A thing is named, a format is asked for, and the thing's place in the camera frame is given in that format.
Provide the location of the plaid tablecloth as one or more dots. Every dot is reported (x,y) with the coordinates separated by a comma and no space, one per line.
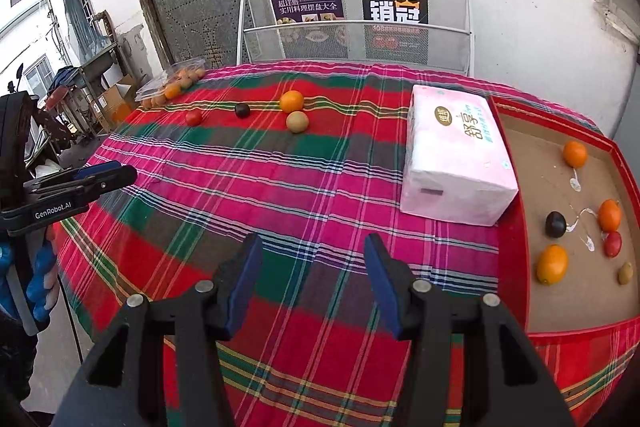
(313,350)

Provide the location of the large yellow-orange orange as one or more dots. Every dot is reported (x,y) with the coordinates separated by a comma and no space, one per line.
(552,265)

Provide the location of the red tomato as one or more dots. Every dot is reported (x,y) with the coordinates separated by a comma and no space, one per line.
(193,118)
(612,244)

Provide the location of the small back orange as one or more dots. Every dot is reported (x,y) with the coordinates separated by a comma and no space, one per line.
(291,101)

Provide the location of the white tissue pack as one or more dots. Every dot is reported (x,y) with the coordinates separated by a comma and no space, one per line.
(457,168)

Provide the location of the white metal mesh rack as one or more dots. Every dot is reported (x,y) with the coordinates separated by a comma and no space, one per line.
(445,43)

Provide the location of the plastic bag of fruits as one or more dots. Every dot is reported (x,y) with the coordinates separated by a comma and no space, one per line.
(171,83)

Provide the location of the orange with stem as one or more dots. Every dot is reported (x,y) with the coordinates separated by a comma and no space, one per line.
(609,216)

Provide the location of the blue gloved left hand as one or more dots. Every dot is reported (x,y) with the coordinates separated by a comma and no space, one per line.
(42,290)

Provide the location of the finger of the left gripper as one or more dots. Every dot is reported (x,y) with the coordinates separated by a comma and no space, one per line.
(90,170)
(81,194)

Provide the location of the dark plum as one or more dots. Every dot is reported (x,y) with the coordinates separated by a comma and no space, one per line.
(555,225)
(242,110)

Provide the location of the metal workbench shelf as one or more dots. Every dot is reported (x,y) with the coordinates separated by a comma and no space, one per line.
(80,100)

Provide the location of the cardboard boxes on floor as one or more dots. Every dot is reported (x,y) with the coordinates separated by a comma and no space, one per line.
(115,104)

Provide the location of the kiwi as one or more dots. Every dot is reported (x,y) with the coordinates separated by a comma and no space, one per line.
(297,122)
(625,273)

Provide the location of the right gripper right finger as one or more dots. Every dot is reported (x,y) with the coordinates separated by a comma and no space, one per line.
(504,381)

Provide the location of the red cardboard tray box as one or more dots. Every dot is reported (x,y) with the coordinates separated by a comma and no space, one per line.
(588,305)

